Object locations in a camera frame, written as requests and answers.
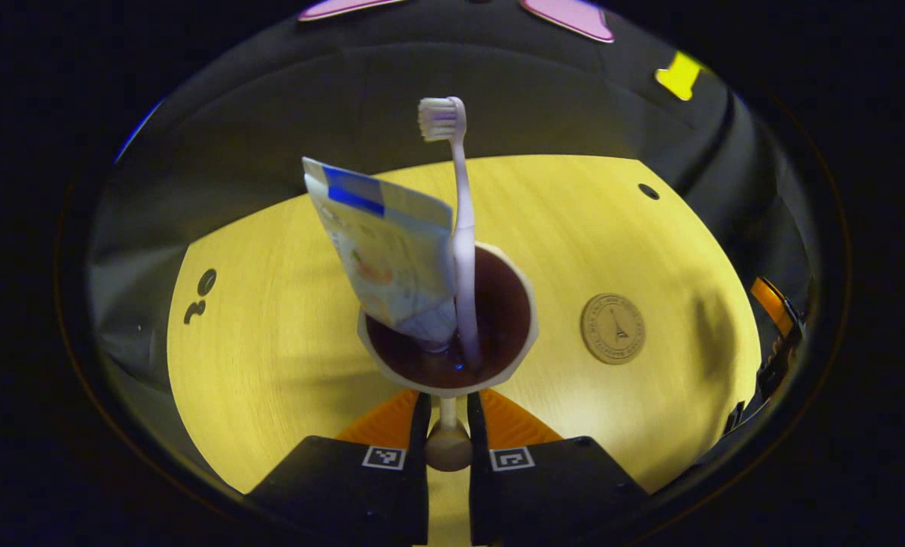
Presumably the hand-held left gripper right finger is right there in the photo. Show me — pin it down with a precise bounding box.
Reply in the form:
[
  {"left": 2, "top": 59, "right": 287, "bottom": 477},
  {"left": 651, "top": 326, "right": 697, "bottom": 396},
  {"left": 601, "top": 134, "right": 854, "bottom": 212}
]
[{"left": 465, "top": 389, "right": 650, "bottom": 547}]

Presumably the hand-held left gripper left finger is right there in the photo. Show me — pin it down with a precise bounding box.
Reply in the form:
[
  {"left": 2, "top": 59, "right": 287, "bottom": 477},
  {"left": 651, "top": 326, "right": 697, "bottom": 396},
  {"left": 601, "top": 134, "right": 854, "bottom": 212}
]
[{"left": 245, "top": 390, "right": 432, "bottom": 547}]

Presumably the round cork coaster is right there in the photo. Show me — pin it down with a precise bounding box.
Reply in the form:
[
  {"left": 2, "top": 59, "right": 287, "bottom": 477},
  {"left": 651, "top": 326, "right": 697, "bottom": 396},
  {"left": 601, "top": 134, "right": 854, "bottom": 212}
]
[{"left": 580, "top": 293, "right": 647, "bottom": 366}]

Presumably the beige cup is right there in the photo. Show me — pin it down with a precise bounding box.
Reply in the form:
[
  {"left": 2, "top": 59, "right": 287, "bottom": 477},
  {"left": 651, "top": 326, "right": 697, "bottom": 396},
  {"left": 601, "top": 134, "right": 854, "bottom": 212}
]
[{"left": 356, "top": 242, "right": 541, "bottom": 473}]

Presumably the white toothpaste tube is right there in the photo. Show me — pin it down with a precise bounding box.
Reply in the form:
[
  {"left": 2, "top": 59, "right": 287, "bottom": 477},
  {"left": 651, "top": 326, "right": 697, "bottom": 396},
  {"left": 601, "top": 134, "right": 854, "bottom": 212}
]
[{"left": 302, "top": 157, "right": 460, "bottom": 353}]

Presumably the white toothbrush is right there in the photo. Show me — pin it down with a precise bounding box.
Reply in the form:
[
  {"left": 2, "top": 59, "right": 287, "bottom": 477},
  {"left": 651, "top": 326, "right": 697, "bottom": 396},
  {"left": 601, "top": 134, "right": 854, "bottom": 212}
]
[{"left": 417, "top": 96, "right": 484, "bottom": 370}]

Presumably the wooden desktop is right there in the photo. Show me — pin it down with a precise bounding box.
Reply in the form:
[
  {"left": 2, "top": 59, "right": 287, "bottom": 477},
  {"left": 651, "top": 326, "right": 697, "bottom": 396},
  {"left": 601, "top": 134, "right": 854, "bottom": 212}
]
[{"left": 166, "top": 154, "right": 763, "bottom": 547}]

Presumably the black backdrop cloth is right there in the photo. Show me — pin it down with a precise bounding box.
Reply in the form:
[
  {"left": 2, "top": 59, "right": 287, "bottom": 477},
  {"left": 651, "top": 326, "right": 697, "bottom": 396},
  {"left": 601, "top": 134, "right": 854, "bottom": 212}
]
[{"left": 86, "top": 0, "right": 821, "bottom": 426}]

